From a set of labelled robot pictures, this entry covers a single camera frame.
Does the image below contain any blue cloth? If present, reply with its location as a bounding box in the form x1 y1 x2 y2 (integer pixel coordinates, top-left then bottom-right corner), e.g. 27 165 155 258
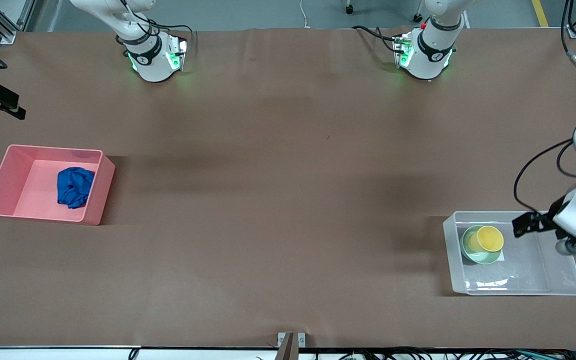
57 167 96 209

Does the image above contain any black base cable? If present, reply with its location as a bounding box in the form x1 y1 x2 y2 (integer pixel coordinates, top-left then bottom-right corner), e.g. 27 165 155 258
351 24 400 54
115 0 195 48

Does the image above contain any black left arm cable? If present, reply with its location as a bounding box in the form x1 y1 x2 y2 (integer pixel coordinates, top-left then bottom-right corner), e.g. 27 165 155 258
513 0 576 214

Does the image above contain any grey metal table bracket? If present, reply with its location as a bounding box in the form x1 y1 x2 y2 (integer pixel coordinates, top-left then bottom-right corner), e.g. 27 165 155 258
276 332 307 360

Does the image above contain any yellow plastic cup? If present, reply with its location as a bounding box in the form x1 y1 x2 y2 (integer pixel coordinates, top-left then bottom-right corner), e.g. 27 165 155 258
468 225 505 254

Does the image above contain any pink plastic box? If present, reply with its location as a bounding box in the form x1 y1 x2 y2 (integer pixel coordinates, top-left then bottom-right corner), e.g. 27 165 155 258
0 144 116 226

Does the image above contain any black left base cable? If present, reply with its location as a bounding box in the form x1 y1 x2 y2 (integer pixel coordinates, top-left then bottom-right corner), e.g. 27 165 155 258
351 24 400 54

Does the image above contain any light green bowl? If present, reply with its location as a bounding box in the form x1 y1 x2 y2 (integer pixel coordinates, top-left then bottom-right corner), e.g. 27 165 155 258
461 226 503 265

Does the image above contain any clear plastic box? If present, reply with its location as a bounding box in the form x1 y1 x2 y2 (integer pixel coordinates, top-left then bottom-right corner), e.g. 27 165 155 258
442 210 576 297

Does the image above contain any black right base cable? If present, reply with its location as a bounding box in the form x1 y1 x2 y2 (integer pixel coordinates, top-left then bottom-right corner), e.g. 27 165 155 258
115 0 195 48

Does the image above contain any brown table cover sheet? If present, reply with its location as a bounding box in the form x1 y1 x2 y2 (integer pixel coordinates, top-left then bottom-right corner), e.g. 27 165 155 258
0 27 576 349

